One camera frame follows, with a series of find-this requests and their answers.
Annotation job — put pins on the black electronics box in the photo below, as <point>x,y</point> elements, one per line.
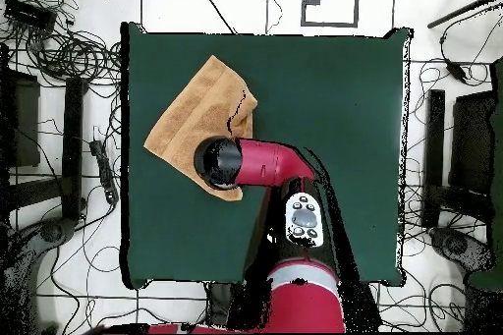
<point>29,14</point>

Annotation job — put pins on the grey square floor frame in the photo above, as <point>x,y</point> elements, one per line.
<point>303,16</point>

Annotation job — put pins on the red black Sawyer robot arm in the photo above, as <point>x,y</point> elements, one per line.
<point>267,162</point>

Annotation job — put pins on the black power adapter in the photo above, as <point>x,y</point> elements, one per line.
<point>456,70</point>

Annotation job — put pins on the tan terry towel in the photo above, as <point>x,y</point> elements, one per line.
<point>188,115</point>

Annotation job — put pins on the black stand foot bar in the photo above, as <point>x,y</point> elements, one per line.
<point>434,158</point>
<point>72,146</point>

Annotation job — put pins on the grey chair base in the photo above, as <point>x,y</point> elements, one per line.
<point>459,246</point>
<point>51,233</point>

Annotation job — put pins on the black flat panel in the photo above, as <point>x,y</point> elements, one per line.
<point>471,138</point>
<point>23,119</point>

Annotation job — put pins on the black tripod pole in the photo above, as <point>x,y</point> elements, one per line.
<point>459,9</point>

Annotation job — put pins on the dark green table cloth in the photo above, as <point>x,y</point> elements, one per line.
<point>334,115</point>

